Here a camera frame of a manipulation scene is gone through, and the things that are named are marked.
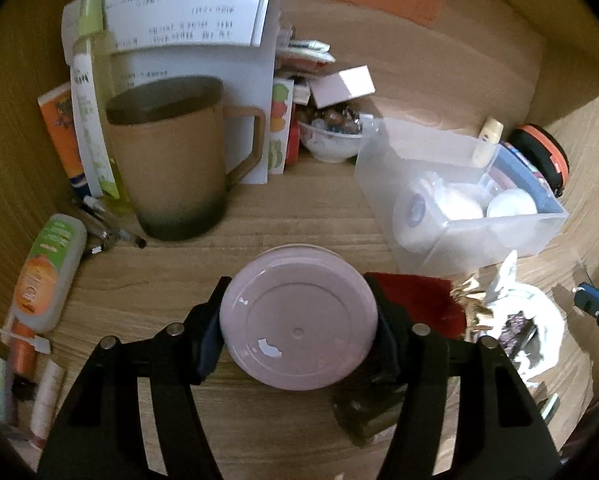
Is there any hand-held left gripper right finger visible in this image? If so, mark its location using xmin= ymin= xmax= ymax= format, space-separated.
xmin=362 ymin=272 xmax=565 ymax=480

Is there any cream squeeze bottle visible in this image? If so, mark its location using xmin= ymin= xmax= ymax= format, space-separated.
xmin=472 ymin=117 xmax=504 ymax=168

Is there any white container with blue label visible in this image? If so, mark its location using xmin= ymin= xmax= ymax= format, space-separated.
xmin=392 ymin=172 xmax=447 ymax=251

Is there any stack of small packets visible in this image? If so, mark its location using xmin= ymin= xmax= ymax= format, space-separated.
xmin=276 ymin=25 xmax=336 ymax=81

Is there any fruit printed card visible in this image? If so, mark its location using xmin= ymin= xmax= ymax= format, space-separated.
xmin=266 ymin=79 xmax=296 ymax=175

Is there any clear plastic storage box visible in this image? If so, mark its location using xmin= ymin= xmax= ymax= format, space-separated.
xmin=354 ymin=117 xmax=570 ymax=277

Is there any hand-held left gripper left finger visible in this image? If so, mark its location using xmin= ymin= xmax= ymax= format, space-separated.
xmin=36 ymin=276 xmax=232 ymax=480

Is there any small white tube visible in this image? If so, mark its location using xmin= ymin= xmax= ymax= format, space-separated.
xmin=29 ymin=360 xmax=67 ymax=448

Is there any dark green object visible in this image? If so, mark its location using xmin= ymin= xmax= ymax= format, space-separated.
xmin=332 ymin=380 xmax=410 ymax=448

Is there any orange packet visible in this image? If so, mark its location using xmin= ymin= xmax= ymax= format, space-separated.
xmin=38 ymin=82 xmax=91 ymax=198

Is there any white drawstring bag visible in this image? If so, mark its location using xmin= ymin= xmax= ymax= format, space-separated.
xmin=479 ymin=250 xmax=566 ymax=391

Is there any pile of wrapped candies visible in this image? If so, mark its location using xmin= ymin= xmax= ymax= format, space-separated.
xmin=307 ymin=102 xmax=365 ymax=136

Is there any white plastic strip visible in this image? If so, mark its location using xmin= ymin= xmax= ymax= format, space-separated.
xmin=0 ymin=321 xmax=52 ymax=356

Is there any gold foil wrapper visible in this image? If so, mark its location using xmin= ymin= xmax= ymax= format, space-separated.
xmin=449 ymin=275 xmax=500 ymax=341

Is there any black and orange round case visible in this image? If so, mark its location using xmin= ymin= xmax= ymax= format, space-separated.
xmin=508 ymin=124 xmax=570 ymax=198

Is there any wooden desktop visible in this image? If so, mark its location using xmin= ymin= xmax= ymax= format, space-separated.
xmin=14 ymin=150 xmax=599 ymax=480

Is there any white bowl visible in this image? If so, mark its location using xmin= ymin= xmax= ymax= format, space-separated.
xmin=296 ymin=119 xmax=365 ymax=164

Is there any lotion bottle with orange label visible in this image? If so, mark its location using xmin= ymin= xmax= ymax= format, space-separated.
xmin=12 ymin=213 xmax=88 ymax=333

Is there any blue patchwork pouch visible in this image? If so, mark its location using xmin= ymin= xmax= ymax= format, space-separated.
xmin=489 ymin=142 xmax=563 ymax=211

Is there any brown mug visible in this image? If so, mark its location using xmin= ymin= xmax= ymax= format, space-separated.
xmin=104 ymin=75 xmax=267 ymax=242

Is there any white round container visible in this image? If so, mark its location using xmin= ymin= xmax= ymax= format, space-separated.
xmin=432 ymin=182 xmax=484 ymax=221
xmin=487 ymin=187 xmax=537 ymax=218

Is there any green spray bottle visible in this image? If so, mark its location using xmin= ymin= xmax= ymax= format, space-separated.
xmin=70 ymin=0 xmax=135 ymax=216

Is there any orange tube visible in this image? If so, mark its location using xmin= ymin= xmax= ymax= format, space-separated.
xmin=6 ymin=320 xmax=37 ymax=376

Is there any white printed paper sheet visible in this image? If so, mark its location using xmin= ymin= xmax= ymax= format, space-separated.
xmin=62 ymin=0 xmax=276 ymax=186
xmin=102 ymin=0 xmax=279 ymax=53

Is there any pink cardboard box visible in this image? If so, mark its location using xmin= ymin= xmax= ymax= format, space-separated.
xmin=309 ymin=66 xmax=376 ymax=108

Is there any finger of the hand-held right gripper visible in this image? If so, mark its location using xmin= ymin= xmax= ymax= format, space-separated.
xmin=573 ymin=282 xmax=599 ymax=356

